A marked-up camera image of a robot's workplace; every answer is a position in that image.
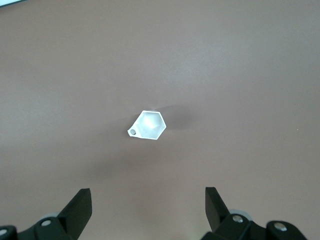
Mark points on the white faceted cup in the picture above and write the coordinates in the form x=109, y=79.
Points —
x=150, y=125

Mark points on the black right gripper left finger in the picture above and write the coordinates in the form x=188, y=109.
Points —
x=75, y=215

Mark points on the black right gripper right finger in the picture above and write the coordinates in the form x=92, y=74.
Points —
x=216, y=215

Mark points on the brown table cover sheet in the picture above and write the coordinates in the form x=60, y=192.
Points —
x=75, y=75

